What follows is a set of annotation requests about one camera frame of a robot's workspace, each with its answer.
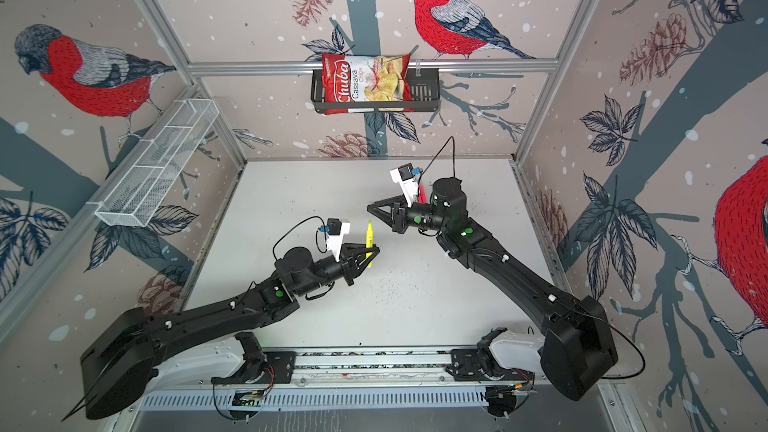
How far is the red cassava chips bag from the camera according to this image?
873mm

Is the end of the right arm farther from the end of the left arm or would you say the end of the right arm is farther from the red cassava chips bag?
the red cassava chips bag

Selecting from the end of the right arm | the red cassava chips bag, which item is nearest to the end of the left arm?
the end of the right arm
